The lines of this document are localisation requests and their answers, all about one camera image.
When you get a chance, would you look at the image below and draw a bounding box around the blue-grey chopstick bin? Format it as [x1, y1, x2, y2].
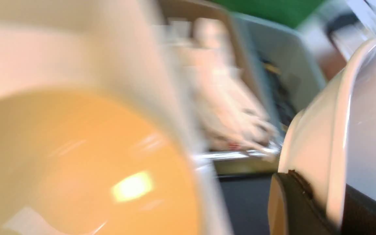
[231, 12, 326, 134]

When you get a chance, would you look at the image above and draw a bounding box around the white square dish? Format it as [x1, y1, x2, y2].
[278, 38, 376, 229]

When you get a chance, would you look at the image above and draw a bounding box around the pile of white spoons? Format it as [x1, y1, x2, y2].
[168, 18, 279, 152]

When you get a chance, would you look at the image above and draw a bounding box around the bundle of black chopsticks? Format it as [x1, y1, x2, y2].
[260, 58, 297, 132]

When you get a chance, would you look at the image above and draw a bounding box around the beige noodle bowl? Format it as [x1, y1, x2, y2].
[0, 90, 204, 235]

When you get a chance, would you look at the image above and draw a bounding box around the black serving tray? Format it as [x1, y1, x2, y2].
[218, 173, 271, 235]

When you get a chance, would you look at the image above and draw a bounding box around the green backdrop cloth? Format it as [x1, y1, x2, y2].
[213, 0, 324, 28]

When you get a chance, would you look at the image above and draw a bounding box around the large white plastic tub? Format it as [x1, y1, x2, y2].
[0, 0, 234, 235]

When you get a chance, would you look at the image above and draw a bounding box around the grey spoon bin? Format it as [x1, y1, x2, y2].
[158, 0, 281, 177]

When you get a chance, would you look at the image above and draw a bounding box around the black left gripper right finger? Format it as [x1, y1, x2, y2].
[341, 185, 376, 235]

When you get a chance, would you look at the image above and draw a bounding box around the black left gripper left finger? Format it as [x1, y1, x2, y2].
[268, 170, 338, 235]

